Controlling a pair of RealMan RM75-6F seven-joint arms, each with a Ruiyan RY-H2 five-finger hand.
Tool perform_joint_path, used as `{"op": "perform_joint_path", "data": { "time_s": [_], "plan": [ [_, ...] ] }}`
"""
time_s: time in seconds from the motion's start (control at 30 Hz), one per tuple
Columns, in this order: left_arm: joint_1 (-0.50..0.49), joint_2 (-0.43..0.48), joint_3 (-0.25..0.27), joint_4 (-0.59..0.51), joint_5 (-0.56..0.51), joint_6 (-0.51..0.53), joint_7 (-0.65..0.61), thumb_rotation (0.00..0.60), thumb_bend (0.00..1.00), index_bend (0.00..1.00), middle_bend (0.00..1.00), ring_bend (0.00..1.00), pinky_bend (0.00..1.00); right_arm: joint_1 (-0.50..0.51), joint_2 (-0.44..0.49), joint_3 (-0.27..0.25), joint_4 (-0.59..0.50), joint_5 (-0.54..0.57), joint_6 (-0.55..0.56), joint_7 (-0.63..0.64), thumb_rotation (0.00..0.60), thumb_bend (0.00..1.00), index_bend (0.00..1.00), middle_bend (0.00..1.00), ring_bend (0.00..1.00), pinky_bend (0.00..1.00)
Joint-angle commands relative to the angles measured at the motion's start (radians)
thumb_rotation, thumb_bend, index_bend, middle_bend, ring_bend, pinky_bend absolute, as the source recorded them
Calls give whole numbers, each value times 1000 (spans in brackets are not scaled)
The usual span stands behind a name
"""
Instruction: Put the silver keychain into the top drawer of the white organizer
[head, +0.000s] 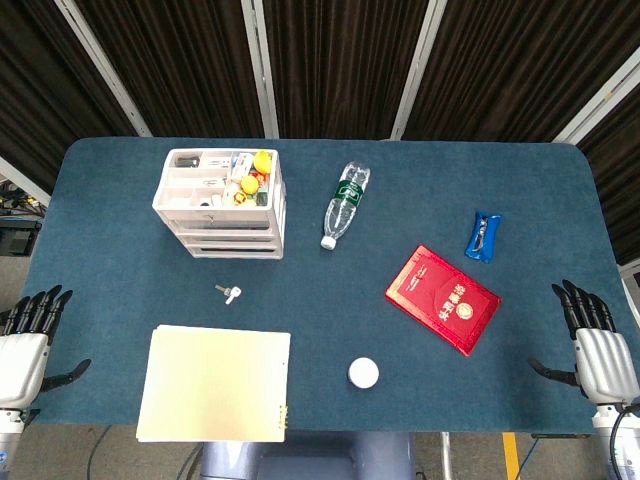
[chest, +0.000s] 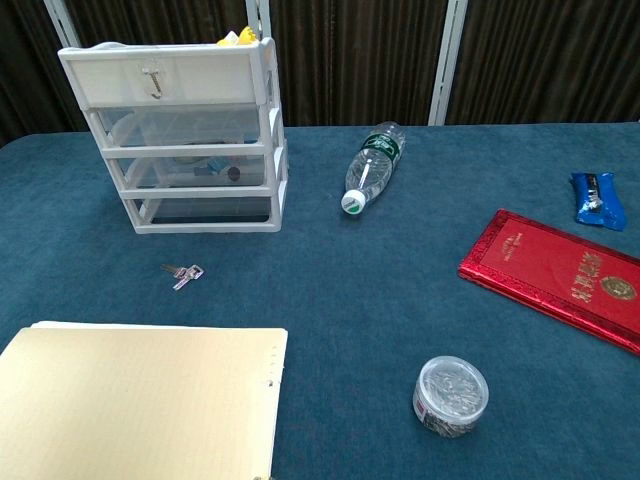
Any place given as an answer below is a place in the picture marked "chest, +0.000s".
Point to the blue foil snack packet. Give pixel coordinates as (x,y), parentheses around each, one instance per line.
(597,200)

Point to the white plastic drawer unit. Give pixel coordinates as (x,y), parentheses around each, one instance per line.
(210,75)

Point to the small metal adhesive hook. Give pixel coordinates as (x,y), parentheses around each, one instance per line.
(156,85)

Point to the small brown round disc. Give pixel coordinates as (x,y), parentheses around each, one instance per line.
(233,173)

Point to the red certificate folder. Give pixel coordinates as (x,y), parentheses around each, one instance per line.
(550,270)

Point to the pale yellow loose-leaf notepad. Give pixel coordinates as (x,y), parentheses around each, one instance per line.
(135,400)

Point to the dark brown curtain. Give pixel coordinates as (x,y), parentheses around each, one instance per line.
(350,60)

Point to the white metal frame post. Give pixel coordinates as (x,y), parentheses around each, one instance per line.
(259,17)
(62,22)
(445,60)

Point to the small silver keys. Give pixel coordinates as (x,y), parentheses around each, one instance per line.
(182,275)

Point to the round clear pin box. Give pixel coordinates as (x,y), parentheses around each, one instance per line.
(450,395)

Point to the clear plastic water bottle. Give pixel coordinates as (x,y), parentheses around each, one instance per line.
(370,165)

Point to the yellow plastic toy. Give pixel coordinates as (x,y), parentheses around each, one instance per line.
(246,36)

